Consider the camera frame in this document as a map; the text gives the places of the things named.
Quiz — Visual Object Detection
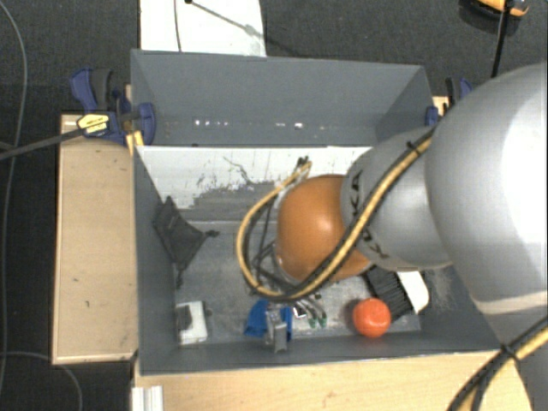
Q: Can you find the blue cloth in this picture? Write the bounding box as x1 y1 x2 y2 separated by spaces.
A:
242 299 295 343

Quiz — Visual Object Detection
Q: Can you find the pale wood board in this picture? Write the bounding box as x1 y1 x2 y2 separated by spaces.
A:
51 111 140 366

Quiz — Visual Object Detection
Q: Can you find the grey metal bin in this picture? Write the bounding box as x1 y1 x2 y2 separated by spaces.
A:
129 48 502 376

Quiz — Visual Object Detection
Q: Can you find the white and black box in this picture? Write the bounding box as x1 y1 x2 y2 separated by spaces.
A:
174 300 214 346

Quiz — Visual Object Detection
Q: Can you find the black cloth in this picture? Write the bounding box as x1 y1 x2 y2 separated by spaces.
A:
151 194 221 291

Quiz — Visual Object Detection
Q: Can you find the orange ball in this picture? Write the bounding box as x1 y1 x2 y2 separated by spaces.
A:
351 296 393 339

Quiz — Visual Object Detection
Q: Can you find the black cylinder on white bracket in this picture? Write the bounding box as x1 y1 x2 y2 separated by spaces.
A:
363 266 431 321

